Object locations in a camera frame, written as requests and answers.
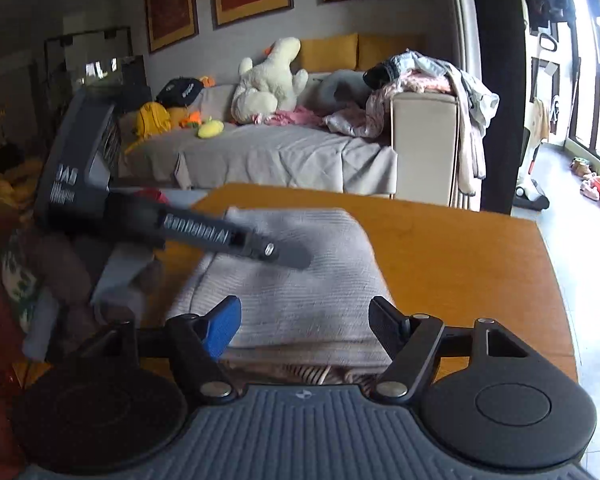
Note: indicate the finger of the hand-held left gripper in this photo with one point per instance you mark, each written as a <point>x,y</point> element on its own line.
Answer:
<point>275,252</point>

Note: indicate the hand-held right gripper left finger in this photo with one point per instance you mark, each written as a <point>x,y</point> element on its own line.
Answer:
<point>225,325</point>

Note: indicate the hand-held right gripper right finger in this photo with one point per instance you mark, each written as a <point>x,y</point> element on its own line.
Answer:
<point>385,325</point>

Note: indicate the beige knit sweater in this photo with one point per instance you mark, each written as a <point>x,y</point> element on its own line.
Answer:
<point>300,300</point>

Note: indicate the person's left forearm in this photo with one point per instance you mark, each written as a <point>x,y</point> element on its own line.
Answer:
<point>55,275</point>

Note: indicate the pile of clothes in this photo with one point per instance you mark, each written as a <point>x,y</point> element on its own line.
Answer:
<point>430,75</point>

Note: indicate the red bag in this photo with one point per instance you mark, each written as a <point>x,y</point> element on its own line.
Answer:
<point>150,194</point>

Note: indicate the grey sofa cover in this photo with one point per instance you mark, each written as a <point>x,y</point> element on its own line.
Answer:
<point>280,155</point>

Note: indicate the yellow plush toy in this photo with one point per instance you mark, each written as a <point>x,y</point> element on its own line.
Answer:
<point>152,120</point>

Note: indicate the pink cloth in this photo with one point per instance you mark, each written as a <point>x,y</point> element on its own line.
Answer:
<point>290,117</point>

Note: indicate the glass cabinet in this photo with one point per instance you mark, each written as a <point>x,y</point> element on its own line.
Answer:
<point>95,50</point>

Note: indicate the orange plush toy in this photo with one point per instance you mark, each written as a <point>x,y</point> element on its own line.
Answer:
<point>192,120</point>

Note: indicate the yellow-green plush toy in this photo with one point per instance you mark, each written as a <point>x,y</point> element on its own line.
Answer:
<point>210,129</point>

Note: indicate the black cap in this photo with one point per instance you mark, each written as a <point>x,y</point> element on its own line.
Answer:
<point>180,91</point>

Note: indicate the white plush duck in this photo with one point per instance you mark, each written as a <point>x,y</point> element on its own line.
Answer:
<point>265,90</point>

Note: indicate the grey plush toy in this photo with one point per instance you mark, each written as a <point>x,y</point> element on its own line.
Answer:
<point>340,87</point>

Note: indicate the beige sofa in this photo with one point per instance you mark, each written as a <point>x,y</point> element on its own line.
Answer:
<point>425,145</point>

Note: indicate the upright vacuum cleaner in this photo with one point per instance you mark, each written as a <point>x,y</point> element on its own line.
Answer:
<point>527,185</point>

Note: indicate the yellow sofa cushion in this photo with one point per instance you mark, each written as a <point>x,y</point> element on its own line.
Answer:
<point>387,50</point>
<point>330,52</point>

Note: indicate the small brown pot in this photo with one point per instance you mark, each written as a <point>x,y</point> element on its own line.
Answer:
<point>580,165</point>

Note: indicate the beige hanging cloth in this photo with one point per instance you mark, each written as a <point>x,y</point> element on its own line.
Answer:
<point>540,120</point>

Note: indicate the black pillar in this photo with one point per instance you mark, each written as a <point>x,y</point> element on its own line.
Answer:
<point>495,85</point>

